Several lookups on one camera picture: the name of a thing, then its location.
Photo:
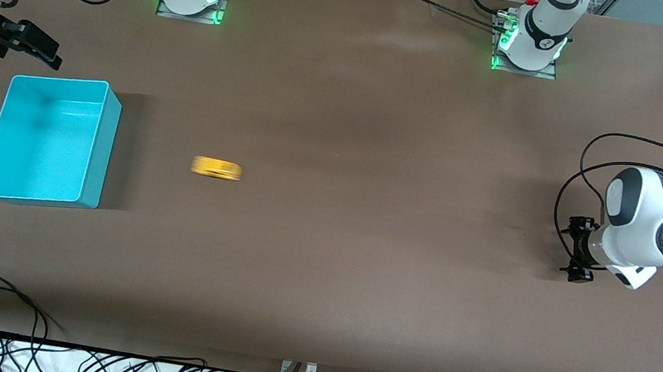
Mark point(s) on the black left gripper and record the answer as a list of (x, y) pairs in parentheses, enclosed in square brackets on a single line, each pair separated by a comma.
[(584, 247)]

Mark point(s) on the yellow beetle toy car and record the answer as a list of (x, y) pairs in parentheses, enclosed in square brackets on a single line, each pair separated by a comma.
[(216, 168)]

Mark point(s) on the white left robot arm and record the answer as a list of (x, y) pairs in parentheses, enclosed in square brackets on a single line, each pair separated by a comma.
[(646, 211)]

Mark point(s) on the turquoise plastic bin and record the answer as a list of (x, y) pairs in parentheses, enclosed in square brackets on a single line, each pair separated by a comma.
[(46, 139)]

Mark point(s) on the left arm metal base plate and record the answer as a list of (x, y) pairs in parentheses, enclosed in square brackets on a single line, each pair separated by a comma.
[(542, 74)]

